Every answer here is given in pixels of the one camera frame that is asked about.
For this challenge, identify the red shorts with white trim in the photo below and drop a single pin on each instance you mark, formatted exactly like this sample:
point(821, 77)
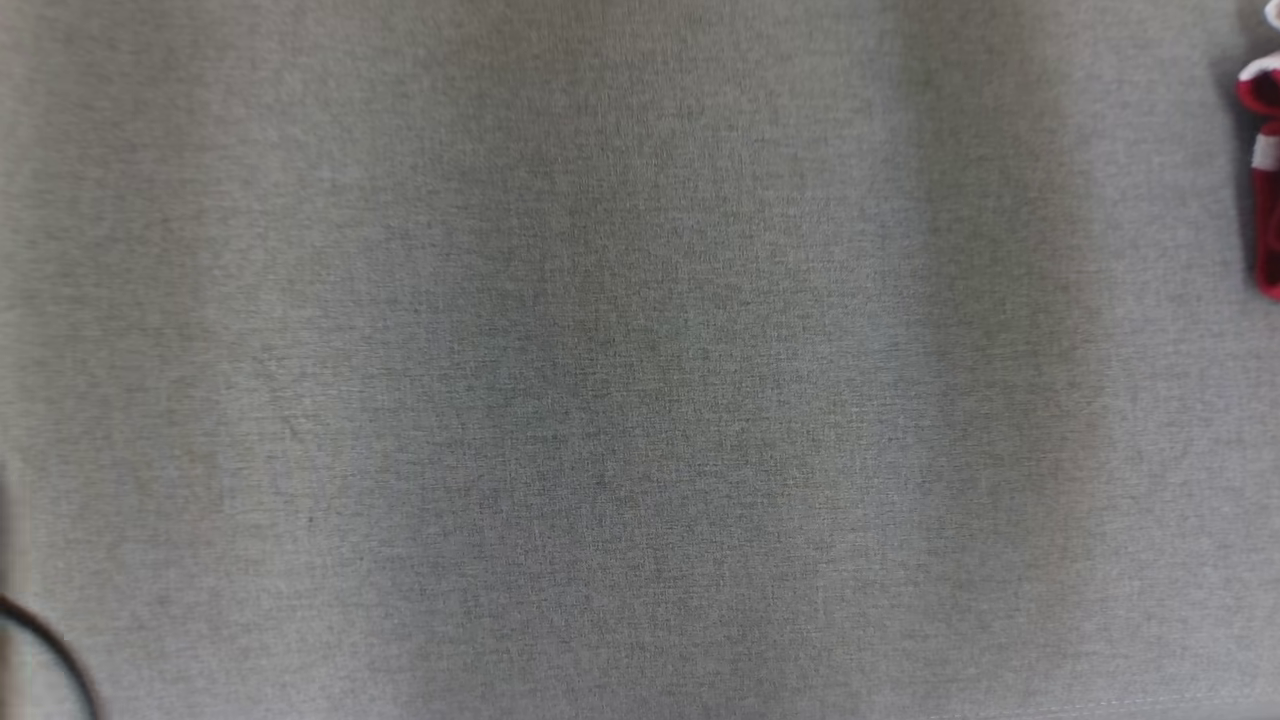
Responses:
point(1268, 230)

